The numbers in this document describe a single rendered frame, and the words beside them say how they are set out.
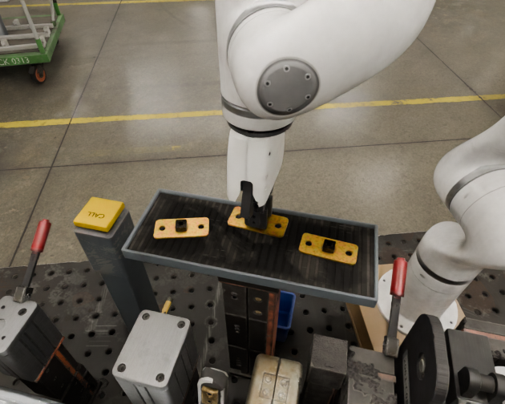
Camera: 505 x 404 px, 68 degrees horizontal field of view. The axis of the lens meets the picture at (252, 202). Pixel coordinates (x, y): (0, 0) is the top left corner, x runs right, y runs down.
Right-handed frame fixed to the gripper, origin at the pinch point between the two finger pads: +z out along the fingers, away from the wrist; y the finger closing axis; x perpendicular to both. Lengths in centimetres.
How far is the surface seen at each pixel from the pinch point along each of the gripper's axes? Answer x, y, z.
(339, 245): 12.0, -2.2, 6.0
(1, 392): -31.7, 27.9, 21.9
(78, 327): -46, 6, 52
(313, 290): 9.9, 6.5, 6.2
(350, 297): 14.8, 6.1, 6.1
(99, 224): -24.8, 4.8, 6.3
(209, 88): -117, -239, 122
